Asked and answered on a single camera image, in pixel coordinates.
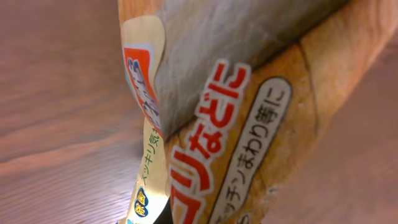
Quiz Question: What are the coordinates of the yellow wet wipes pack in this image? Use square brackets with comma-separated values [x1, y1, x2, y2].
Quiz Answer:
[118, 0, 397, 223]

